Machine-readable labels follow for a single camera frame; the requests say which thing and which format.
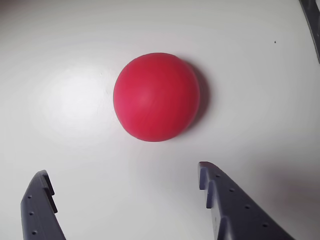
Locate dark metal wire rack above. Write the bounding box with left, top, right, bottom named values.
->
left=299, top=0, right=320, bottom=64

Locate red ball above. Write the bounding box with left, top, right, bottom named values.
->
left=112, top=52, right=201, bottom=143

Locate blue-grey gripper finger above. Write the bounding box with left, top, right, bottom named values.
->
left=20, top=169, right=67, bottom=240
left=197, top=160, right=297, bottom=240

